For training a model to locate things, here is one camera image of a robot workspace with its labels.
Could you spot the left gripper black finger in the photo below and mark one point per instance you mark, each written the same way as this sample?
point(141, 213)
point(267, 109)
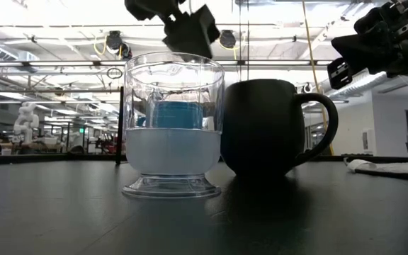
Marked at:
point(190, 33)

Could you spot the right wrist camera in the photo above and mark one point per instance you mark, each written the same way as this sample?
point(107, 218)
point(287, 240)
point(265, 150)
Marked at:
point(377, 21)

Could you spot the white folded cloth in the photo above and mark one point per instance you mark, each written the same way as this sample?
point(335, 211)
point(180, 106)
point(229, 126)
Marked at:
point(395, 166)

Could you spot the small black ceiling reel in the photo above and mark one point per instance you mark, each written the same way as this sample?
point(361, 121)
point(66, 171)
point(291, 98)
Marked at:
point(307, 88)

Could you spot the black-framed shelf with wooden top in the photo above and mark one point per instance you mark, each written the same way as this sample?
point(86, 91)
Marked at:
point(119, 127)

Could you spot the blue plastic mug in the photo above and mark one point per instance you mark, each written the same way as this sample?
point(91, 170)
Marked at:
point(175, 115)

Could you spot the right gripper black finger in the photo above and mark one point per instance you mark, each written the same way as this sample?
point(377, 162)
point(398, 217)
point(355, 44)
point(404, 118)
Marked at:
point(367, 53)
point(339, 73)

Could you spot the white wall dispenser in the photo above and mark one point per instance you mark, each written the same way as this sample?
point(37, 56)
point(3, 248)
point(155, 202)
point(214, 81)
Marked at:
point(368, 141)

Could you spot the clear glass footed cup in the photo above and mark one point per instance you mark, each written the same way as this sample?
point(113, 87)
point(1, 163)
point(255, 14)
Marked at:
point(174, 152)

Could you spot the black ceramic mug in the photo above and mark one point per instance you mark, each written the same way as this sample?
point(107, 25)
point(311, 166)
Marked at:
point(262, 131)

